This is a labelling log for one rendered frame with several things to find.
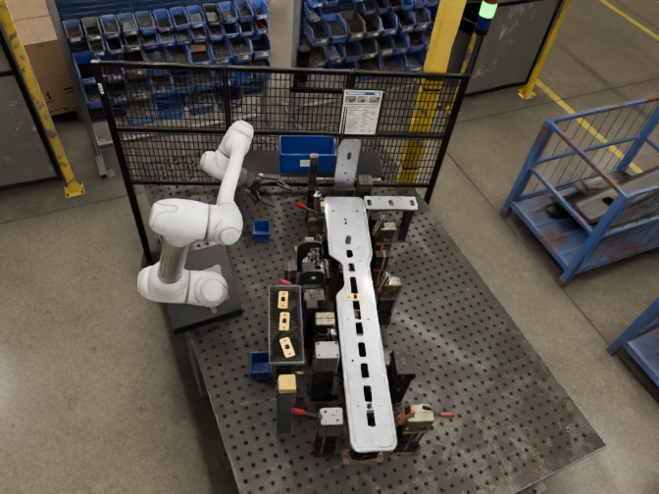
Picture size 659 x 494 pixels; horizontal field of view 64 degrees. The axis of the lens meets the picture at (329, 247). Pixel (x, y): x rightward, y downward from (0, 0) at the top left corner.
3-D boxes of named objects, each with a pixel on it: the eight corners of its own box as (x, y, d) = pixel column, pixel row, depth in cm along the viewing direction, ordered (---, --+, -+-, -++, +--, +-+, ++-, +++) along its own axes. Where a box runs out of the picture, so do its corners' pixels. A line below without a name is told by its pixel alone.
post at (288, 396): (292, 435, 234) (297, 393, 201) (276, 436, 233) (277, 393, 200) (292, 419, 239) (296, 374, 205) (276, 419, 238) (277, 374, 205)
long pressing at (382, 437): (405, 450, 206) (406, 449, 204) (347, 453, 203) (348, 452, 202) (363, 197, 293) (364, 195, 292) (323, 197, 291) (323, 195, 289)
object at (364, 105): (376, 135, 304) (384, 89, 280) (336, 135, 301) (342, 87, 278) (376, 133, 305) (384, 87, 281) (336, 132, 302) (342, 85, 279)
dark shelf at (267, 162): (383, 181, 301) (384, 177, 299) (223, 179, 291) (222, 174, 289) (379, 155, 315) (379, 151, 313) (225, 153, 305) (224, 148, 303)
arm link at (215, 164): (228, 187, 242) (242, 164, 238) (196, 172, 234) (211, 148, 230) (225, 177, 251) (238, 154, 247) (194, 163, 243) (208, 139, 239)
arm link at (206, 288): (222, 306, 259) (228, 311, 238) (183, 302, 253) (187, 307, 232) (227, 272, 260) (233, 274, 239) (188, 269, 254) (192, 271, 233)
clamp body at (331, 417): (336, 459, 229) (346, 427, 202) (311, 461, 228) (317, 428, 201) (335, 437, 236) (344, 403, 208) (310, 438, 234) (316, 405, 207)
